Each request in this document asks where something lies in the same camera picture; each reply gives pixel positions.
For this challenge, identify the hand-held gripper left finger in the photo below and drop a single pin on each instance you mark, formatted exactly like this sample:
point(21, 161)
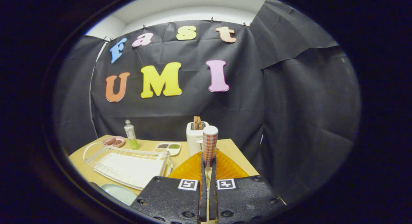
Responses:
point(170, 201)

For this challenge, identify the white divided grain tray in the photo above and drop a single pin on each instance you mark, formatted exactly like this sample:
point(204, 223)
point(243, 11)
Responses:
point(167, 152)

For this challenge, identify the pale green plate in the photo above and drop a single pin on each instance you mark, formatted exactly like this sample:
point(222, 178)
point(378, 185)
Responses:
point(120, 193)

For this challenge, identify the white toaster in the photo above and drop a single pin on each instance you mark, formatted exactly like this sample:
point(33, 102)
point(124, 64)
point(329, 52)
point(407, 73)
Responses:
point(194, 140)

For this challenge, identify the green drink bottle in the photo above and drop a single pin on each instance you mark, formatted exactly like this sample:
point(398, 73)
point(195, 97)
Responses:
point(130, 134)

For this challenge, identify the white drip tray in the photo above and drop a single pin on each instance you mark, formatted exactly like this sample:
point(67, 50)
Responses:
point(128, 169)

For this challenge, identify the brown meat patty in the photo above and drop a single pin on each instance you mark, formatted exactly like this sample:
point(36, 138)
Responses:
point(108, 141)
point(117, 143)

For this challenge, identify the black backdrop cloth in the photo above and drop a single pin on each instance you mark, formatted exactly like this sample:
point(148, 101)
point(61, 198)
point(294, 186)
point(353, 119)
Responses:
point(289, 121)

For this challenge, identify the small pink plate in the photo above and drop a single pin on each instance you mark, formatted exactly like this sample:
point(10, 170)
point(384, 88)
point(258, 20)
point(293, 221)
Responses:
point(119, 137)

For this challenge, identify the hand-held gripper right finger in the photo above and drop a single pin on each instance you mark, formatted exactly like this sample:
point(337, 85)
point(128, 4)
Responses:
point(244, 198)

